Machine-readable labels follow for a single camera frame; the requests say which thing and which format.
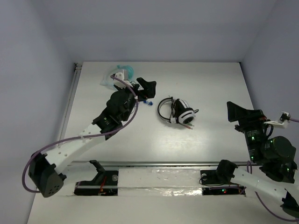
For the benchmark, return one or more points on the teal cat ear headphones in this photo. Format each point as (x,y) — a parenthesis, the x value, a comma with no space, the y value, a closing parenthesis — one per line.
(107,81)

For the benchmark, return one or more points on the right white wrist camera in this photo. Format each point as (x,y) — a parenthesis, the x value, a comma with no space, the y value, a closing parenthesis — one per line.
(282,122)

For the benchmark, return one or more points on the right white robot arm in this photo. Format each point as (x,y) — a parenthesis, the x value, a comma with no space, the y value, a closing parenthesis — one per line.
(274,156)

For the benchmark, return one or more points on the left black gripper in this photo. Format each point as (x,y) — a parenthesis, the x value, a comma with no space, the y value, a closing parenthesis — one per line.
(136,91)

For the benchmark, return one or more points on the aluminium frame rail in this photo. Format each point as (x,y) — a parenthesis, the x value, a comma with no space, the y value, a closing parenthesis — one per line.
(67,116)

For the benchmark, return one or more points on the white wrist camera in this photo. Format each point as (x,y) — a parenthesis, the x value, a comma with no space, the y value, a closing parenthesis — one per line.
(282,122)
(119,80)

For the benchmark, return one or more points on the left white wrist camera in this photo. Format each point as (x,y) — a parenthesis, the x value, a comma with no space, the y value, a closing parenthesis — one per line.
(119,80)

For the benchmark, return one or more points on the white black headphones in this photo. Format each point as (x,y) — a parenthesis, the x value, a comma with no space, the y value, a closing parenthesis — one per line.
(181,112)

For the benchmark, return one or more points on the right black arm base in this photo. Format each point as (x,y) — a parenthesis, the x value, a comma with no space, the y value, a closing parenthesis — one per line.
(217,182)

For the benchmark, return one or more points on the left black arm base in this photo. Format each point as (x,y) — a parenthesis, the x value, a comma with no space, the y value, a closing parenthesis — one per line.
(105,183)

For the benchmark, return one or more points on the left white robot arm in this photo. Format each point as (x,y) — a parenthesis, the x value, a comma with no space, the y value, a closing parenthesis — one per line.
(46,167)

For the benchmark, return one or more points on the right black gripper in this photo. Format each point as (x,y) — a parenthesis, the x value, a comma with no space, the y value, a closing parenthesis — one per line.
(246,117)

